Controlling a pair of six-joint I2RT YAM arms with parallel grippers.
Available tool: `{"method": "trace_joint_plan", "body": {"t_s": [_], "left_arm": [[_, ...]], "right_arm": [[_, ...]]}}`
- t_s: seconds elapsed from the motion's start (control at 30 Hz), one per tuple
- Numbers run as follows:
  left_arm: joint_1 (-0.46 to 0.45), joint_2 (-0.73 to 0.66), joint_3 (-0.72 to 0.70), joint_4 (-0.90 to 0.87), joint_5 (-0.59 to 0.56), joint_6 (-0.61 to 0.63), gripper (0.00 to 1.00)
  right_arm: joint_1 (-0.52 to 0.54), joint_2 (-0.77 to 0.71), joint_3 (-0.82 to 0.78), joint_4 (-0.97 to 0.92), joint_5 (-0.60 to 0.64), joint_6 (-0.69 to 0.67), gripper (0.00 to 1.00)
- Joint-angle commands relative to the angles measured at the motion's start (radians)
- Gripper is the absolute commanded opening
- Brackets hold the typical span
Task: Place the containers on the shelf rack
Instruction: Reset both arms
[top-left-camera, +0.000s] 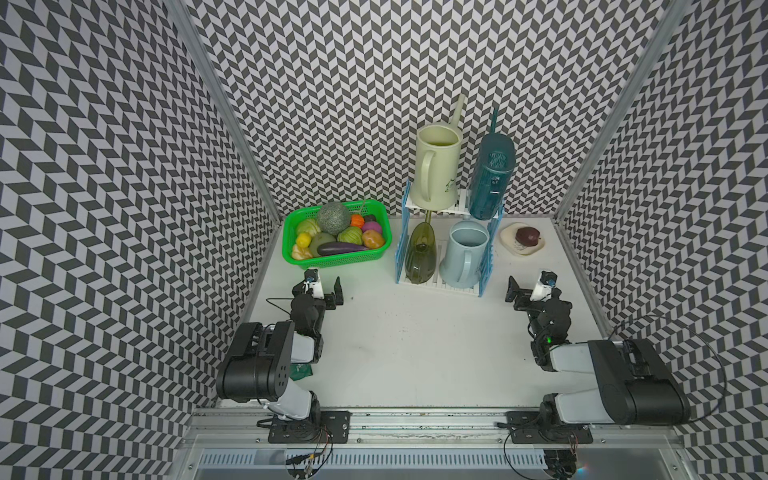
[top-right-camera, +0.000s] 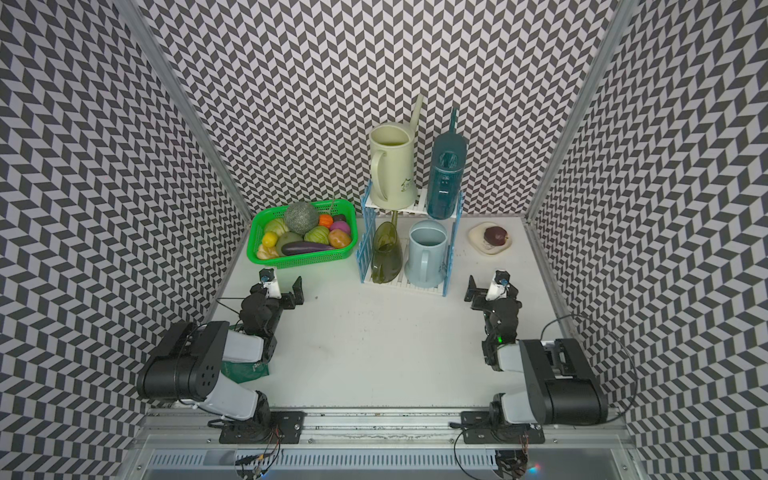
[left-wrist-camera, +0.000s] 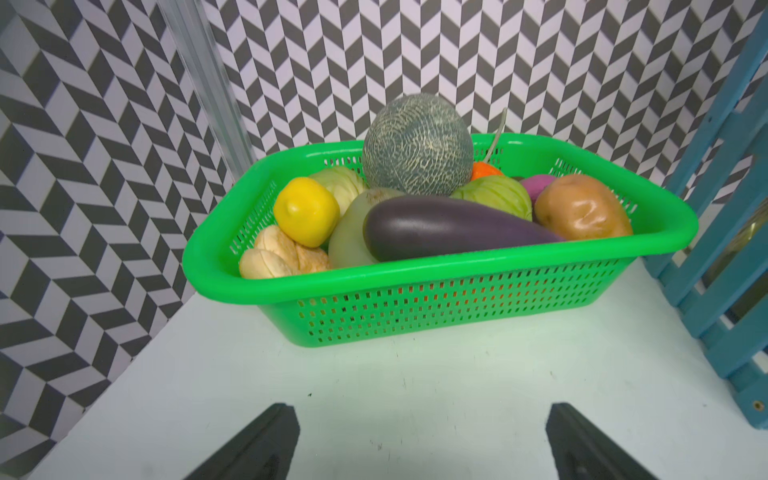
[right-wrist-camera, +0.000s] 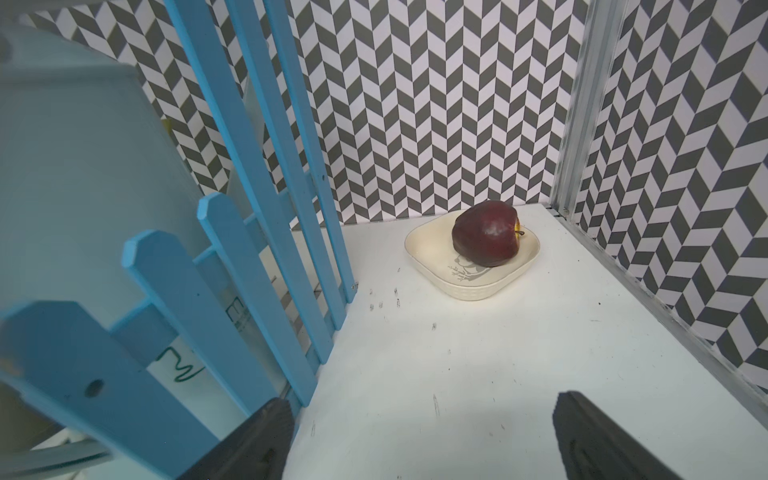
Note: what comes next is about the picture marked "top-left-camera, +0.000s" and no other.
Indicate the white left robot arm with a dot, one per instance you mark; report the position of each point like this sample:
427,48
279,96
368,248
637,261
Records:
257,365

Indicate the green snack bag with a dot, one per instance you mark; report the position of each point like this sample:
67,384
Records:
300,371

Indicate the teal watering can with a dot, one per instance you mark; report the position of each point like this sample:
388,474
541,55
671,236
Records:
494,167

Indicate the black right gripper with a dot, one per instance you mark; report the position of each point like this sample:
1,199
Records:
523,295

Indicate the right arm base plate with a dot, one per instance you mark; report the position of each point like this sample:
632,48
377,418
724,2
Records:
529,427

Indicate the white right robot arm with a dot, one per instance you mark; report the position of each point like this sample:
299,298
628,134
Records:
633,384

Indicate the olive green watering can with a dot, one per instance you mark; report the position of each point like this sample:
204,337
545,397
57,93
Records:
421,257

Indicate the dark red apple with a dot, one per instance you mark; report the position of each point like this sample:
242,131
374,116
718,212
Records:
527,236

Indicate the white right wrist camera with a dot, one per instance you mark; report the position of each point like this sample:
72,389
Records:
544,286

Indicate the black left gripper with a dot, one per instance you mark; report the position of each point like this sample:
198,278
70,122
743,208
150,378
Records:
329,297

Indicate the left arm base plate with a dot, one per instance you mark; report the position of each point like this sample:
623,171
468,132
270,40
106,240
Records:
326,427

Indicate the purple toy eggplant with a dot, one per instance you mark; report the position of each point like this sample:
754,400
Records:
339,248

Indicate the light blue watering can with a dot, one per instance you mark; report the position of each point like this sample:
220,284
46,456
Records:
466,245

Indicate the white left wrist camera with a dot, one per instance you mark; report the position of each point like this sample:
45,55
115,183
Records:
312,284

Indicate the blue and white wooden shelf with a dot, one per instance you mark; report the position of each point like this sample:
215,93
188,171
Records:
442,239

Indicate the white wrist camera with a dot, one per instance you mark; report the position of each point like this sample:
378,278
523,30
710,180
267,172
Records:
544,286
312,284

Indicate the cream watering can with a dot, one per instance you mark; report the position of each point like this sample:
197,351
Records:
438,148

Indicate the orange toy fruit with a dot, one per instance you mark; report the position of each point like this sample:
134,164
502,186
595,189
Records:
372,239

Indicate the yellow toy lemon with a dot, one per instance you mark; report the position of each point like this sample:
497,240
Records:
303,240

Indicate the light green toy vegetable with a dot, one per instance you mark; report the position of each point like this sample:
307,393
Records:
309,226

